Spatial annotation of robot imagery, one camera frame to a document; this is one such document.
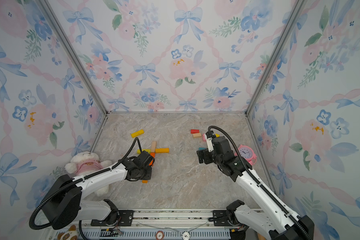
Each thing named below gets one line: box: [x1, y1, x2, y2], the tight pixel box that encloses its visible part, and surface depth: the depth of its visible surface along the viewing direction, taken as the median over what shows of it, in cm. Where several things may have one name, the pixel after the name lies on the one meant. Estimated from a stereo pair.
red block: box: [190, 129, 200, 134], surface depth 112 cm
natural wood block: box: [151, 140, 157, 153], surface depth 102 cm
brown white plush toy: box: [57, 224, 80, 240], surface depth 69 cm
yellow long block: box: [130, 129, 145, 138], surface depth 109 cm
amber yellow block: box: [155, 148, 170, 154], surface depth 100 cm
